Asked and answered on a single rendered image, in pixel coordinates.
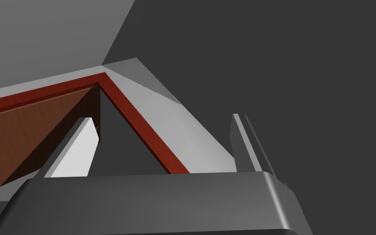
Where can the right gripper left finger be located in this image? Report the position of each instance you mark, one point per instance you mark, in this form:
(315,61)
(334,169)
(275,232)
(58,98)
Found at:
(72,156)

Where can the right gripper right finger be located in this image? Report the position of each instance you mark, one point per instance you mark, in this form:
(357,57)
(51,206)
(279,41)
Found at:
(245,147)

